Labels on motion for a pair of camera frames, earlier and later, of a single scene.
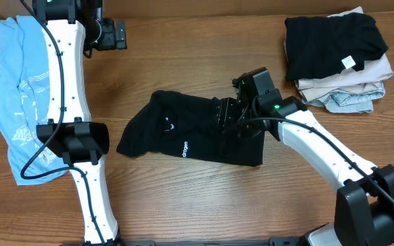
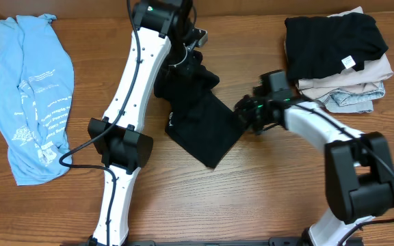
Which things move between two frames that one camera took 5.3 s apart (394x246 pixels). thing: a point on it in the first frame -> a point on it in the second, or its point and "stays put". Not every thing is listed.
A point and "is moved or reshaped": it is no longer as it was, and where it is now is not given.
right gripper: [229, 107] -> [243, 117]
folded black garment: [324, 45] stays put
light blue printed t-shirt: [18, 101] stays put
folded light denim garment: [349, 102] stays put
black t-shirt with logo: [187, 126] is moved or reshaped
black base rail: [276, 242] stays put
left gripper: [120, 35] -> [186, 63]
